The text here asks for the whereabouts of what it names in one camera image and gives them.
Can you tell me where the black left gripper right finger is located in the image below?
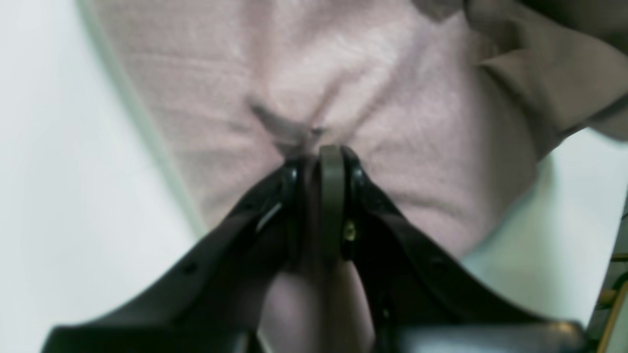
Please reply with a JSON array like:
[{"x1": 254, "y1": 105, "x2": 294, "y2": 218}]
[{"x1": 320, "y1": 145, "x2": 587, "y2": 353}]

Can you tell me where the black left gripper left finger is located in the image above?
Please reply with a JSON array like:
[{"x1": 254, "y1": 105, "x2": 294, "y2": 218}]
[{"x1": 42, "y1": 157, "x2": 313, "y2": 353}]

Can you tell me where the dusty pink T-shirt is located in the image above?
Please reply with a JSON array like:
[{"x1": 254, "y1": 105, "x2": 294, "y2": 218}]
[{"x1": 88, "y1": 0, "x2": 627, "y2": 353}]

